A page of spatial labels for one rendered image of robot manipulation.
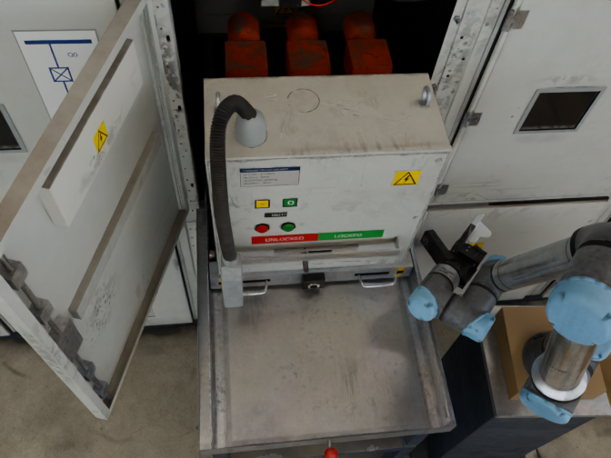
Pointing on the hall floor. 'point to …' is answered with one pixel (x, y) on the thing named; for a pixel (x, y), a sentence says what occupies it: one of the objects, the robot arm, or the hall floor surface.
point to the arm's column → (475, 368)
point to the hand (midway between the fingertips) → (471, 231)
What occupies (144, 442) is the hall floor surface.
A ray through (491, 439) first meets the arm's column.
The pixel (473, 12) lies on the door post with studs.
